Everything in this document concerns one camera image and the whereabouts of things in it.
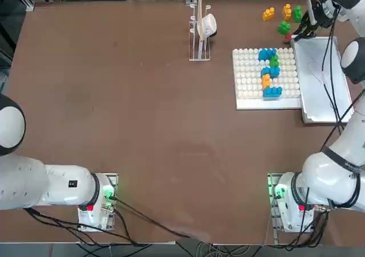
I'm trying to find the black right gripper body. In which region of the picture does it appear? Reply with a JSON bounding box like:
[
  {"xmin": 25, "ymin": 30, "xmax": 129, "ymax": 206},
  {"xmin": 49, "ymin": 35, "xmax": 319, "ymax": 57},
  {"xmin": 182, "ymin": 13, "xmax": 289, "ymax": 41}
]
[{"xmin": 302, "ymin": 0, "xmax": 331, "ymax": 31}]

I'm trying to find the blue three-stud toy block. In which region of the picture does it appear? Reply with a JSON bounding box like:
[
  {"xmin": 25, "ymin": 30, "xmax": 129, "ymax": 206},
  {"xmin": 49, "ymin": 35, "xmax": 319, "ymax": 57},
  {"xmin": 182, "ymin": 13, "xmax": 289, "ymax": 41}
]
[
  {"xmin": 262, "ymin": 86, "xmax": 283, "ymax": 101},
  {"xmin": 261, "ymin": 66, "xmax": 282, "ymax": 79},
  {"xmin": 258, "ymin": 48, "xmax": 278, "ymax": 61}
]

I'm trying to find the metal-framed whiteboard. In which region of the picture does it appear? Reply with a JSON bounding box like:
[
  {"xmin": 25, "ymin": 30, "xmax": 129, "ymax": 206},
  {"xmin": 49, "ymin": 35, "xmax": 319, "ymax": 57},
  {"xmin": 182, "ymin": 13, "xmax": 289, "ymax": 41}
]
[{"xmin": 290, "ymin": 36, "xmax": 353, "ymax": 124}]

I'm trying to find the white studded baseplate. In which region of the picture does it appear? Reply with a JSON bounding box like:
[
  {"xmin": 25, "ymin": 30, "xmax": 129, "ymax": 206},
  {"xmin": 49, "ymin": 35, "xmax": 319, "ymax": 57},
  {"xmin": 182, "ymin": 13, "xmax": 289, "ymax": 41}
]
[{"xmin": 232, "ymin": 47, "xmax": 302, "ymax": 111}]

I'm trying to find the wooden rack rod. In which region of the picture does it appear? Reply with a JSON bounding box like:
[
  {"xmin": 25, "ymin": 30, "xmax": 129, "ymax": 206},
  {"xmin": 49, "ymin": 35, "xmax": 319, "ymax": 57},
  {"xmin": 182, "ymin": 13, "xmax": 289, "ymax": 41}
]
[{"xmin": 197, "ymin": 0, "xmax": 204, "ymax": 43}]

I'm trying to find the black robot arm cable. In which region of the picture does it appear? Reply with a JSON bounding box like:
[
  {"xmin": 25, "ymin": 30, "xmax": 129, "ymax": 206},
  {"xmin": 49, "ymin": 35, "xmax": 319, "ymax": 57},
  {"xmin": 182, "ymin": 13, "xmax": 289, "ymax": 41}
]
[{"xmin": 321, "ymin": 7, "xmax": 344, "ymax": 132}]

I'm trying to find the white wire cup rack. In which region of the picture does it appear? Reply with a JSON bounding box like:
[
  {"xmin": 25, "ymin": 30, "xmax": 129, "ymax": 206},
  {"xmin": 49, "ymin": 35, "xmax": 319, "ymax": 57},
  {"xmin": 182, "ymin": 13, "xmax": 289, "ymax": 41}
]
[{"xmin": 188, "ymin": 5, "xmax": 212, "ymax": 62}]

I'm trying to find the black base cable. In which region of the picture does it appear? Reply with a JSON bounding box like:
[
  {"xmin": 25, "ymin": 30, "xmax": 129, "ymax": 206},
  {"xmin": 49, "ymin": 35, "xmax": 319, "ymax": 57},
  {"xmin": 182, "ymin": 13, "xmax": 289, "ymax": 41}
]
[
  {"xmin": 24, "ymin": 207, "xmax": 143, "ymax": 246},
  {"xmin": 112, "ymin": 198, "xmax": 197, "ymax": 239}
]

